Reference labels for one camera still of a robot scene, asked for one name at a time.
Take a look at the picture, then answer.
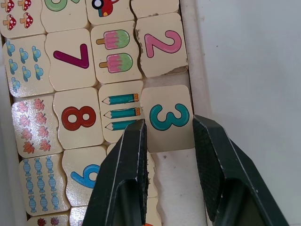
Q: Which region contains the plain cream number tile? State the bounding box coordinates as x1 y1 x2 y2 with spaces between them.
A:
130 0 181 19

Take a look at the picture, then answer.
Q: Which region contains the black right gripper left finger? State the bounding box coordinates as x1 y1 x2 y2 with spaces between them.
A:
82 118 149 226

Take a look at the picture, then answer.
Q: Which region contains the blue umbrellas picture tile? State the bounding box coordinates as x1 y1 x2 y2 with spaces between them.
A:
2 34 55 98

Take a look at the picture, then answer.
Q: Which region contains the pink number 2 tile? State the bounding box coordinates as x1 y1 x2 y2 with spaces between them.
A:
134 12 189 78

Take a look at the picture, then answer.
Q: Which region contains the glossy cream number tile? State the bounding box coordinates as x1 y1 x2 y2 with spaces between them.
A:
68 204 89 226

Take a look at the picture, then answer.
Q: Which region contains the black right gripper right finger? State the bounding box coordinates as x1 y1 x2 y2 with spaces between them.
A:
192 114 290 226

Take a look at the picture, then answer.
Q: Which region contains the green number 6 tile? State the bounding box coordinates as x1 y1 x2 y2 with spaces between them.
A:
40 0 91 33

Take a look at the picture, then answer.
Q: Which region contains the red ladybugs picture tile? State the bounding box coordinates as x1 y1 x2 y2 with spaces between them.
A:
26 213 71 226

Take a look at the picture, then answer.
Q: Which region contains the white wooden puzzle board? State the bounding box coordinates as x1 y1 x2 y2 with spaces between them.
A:
0 0 212 226

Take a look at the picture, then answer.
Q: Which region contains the red car picture tile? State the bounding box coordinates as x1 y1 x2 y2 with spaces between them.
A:
85 0 137 26

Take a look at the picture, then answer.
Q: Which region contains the three pencils picture tile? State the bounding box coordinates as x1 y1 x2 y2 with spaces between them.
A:
97 80 145 144

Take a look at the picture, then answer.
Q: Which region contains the red mushrooms picture tile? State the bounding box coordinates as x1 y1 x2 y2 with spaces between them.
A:
0 0 47 40

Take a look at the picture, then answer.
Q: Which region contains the purple number 7 tile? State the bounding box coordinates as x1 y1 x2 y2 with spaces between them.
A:
44 28 98 92

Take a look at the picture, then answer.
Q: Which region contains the cream tile with orange print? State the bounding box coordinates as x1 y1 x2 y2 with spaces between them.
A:
145 196 163 226

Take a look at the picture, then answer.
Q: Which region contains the orange leaves picture tile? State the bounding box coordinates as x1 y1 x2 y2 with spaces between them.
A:
11 95 64 159

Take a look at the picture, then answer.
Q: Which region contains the blue number 9 tile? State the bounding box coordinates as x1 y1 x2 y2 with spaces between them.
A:
61 145 108 214

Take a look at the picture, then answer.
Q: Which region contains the red number 8 tile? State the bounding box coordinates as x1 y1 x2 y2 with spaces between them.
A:
53 87 105 150

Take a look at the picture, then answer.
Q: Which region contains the two popsicles picture tile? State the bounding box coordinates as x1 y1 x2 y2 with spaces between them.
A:
90 20 144 85

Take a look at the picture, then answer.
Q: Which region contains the blue candies picture tile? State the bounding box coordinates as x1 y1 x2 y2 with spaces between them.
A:
18 154 71 216

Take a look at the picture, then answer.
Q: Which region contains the teal number 3 tile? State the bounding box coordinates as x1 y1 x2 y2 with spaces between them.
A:
140 84 196 153

